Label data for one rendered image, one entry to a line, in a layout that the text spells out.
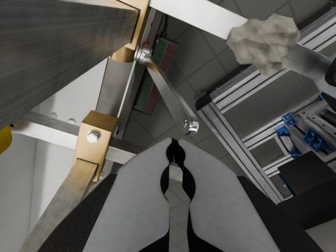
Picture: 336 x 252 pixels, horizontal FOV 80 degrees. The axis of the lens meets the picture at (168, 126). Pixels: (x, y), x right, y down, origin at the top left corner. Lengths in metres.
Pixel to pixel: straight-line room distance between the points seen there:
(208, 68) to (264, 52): 0.90
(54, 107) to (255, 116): 0.88
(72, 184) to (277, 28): 0.34
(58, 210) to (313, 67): 0.38
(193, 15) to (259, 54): 0.09
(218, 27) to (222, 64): 0.92
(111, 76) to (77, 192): 0.25
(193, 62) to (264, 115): 0.46
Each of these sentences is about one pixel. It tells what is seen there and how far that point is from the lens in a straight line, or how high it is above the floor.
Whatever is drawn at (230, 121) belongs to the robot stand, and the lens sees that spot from 1.08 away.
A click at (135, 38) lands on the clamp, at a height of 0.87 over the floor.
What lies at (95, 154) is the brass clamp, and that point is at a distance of 0.37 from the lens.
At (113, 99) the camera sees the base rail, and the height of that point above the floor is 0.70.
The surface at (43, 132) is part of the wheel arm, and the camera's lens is 0.39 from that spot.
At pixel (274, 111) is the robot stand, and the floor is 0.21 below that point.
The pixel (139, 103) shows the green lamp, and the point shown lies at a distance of 0.47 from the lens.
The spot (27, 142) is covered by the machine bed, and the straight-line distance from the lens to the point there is 0.68.
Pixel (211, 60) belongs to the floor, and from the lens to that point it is 1.17.
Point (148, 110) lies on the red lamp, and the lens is 0.47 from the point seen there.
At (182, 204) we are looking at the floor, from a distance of 1.75.
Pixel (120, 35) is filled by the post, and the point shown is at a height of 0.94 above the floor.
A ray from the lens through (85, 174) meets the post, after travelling 0.36.
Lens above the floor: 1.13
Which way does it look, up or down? 61 degrees down
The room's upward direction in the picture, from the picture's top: 179 degrees counter-clockwise
